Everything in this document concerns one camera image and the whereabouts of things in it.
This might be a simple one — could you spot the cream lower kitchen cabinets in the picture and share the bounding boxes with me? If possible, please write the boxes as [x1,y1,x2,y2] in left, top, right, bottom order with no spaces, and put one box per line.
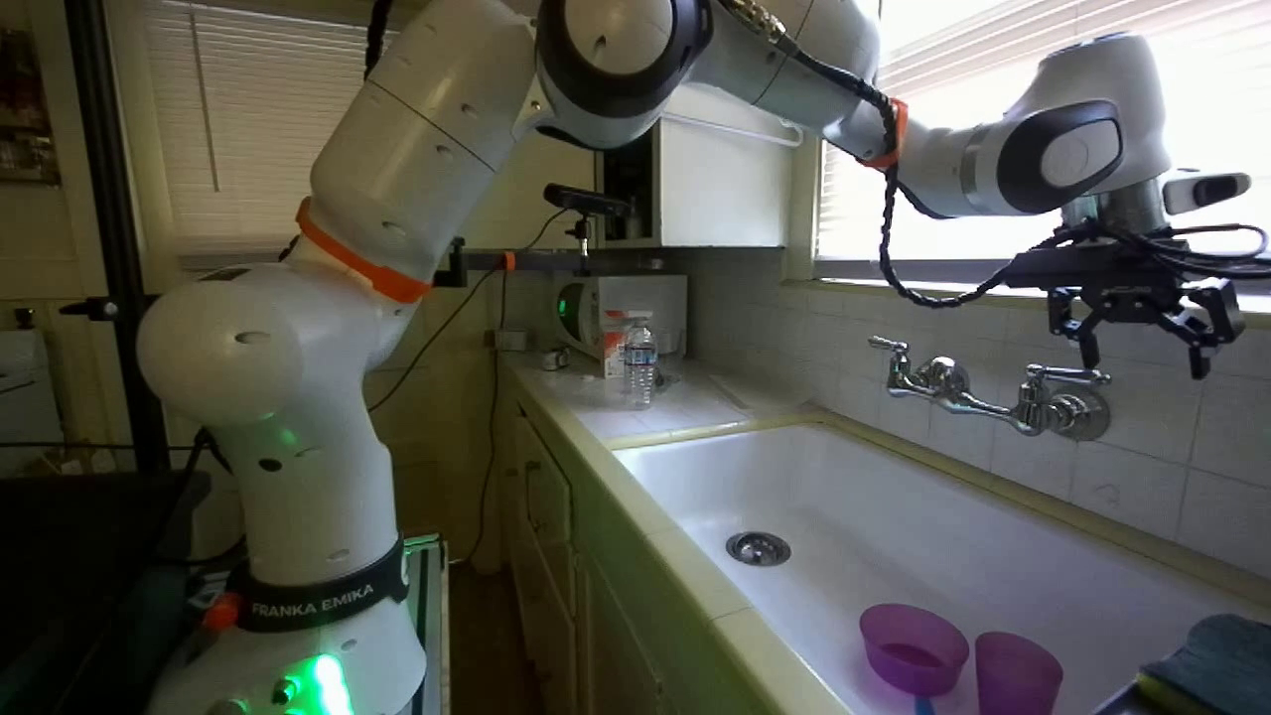
[494,369,746,715]

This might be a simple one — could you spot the white red-labelled container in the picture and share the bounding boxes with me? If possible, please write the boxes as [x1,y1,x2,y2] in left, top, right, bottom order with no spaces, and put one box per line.
[598,310,631,381]

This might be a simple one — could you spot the purple plastic bowl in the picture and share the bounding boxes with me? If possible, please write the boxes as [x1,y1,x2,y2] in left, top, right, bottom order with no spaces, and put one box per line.
[853,600,972,702]

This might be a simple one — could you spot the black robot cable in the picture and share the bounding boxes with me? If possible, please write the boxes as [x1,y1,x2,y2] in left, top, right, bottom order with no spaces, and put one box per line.
[865,75,1271,310]

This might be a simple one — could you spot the clear plastic water bottle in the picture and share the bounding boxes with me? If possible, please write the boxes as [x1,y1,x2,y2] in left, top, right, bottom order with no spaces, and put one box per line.
[619,306,664,410]

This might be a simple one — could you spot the white appliance with green light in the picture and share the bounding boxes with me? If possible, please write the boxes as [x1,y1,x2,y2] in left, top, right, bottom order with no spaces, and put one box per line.
[553,271,690,367]

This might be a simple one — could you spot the narrow white window blind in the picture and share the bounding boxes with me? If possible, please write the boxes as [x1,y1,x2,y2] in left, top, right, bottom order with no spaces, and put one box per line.
[143,0,388,263]

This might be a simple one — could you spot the framed wall picture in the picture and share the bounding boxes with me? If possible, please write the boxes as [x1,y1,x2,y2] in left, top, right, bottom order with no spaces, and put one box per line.
[0,24,65,187]

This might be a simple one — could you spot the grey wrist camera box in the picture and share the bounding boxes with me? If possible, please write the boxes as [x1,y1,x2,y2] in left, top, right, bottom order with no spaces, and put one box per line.
[1159,166,1257,220]

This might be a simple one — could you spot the metal sink drain strainer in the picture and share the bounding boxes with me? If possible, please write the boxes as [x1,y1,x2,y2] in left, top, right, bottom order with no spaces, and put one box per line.
[725,530,794,571]

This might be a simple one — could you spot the black stand pole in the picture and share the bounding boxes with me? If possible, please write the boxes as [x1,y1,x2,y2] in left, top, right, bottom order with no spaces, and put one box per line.
[57,0,175,483]

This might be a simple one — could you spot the white sink basin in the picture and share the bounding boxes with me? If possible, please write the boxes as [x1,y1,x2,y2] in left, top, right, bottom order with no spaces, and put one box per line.
[612,414,1242,715]

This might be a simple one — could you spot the robot mount platform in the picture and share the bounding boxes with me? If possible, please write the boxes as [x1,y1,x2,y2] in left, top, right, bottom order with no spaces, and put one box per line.
[394,532,456,715]

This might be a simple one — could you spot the chrome wall-mounted tap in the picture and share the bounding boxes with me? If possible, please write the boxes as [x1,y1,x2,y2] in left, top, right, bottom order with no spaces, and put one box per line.
[865,332,1117,444]

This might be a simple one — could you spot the grey dish drying mat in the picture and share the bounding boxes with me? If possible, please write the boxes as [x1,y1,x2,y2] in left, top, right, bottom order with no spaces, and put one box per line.
[1094,614,1271,715]

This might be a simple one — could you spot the purple plastic cup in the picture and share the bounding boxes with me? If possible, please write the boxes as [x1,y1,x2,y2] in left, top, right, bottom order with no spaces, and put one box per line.
[972,628,1068,715]

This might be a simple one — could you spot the white wall cabinet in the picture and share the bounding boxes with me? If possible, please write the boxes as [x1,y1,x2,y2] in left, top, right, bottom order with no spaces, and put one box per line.
[591,111,808,255]

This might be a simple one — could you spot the black camera on stand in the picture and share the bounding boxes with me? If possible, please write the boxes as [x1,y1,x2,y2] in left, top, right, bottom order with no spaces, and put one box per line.
[542,179,636,252]

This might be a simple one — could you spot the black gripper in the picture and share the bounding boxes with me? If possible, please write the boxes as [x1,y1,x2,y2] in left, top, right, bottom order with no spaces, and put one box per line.
[1036,235,1248,387]

